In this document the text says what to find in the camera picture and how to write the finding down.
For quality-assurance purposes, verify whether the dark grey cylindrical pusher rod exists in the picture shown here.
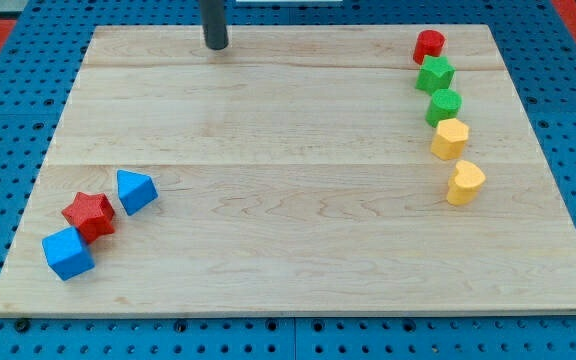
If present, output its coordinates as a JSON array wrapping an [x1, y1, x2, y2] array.
[[198, 0, 229, 50]]

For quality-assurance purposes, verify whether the red cylinder block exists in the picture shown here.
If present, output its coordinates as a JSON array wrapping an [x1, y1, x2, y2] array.
[[413, 29, 446, 65]]

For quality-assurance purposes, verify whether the red star block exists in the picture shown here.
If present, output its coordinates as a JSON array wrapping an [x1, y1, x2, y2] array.
[[61, 192, 115, 244]]

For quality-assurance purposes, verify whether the green star block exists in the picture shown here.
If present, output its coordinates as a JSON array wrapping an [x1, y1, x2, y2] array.
[[415, 55, 455, 95]]

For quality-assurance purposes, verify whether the light wooden board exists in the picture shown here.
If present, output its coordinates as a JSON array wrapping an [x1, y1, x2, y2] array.
[[0, 25, 576, 319]]

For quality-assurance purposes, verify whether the blue triangle block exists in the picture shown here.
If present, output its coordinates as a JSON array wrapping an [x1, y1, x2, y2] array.
[[117, 169, 158, 216]]

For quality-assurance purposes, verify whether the green cylinder block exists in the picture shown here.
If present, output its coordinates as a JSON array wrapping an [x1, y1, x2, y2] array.
[[425, 89, 462, 127]]

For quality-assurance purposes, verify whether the yellow hexagon block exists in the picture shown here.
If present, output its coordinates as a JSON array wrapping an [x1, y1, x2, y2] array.
[[430, 118, 470, 160]]

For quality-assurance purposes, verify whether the blue cube block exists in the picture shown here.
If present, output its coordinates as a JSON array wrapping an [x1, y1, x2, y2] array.
[[41, 226, 95, 281]]

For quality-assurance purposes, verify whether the yellow heart block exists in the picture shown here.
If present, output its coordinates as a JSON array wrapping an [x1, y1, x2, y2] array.
[[446, 160, 486, 206]]

